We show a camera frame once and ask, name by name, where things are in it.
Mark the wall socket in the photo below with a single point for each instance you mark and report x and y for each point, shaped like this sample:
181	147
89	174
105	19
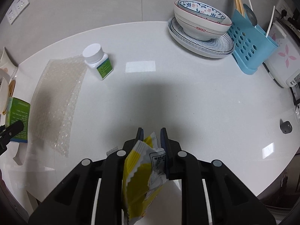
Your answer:
11	14
20	5

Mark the white rice cooker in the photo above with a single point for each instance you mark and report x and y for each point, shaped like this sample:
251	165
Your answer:
283	64

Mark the blue patterned bowl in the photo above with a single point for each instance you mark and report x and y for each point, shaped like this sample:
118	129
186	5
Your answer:
200	28

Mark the white pill bottle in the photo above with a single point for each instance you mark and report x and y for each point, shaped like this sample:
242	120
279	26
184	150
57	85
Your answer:
97	60

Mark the white utensil holder cup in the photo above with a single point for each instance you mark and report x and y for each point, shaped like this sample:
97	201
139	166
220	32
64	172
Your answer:
7	64

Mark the left wall socket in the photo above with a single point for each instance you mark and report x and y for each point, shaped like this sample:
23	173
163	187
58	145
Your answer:
11	14

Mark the white stacked bowls left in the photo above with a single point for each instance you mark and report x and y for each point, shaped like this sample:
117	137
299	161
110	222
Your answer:
4	93

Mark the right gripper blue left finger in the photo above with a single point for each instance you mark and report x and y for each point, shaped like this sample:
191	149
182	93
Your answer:
139	135

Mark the yellow snack wrapper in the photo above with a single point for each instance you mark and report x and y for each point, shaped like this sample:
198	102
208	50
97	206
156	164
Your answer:
132	178

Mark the right wall socket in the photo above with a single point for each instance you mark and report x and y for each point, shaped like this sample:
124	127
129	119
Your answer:
20	5

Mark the bubble wrap sheet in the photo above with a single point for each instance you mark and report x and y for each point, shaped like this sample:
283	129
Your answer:
54	102

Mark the small black puck device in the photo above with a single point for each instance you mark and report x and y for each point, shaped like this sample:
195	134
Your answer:
285	127

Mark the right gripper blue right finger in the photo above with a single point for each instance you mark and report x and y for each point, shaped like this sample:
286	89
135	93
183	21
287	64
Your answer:
163	139

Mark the green white small carton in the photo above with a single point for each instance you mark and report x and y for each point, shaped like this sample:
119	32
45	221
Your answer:
18	109

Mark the blue plastic utensil caddy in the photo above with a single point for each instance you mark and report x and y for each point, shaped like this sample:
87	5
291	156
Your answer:
252	46

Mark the blue striped plate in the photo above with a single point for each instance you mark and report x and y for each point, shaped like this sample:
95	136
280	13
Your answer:
214	48

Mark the wooden coaster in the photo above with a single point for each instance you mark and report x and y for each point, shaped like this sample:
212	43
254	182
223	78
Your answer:
11	87

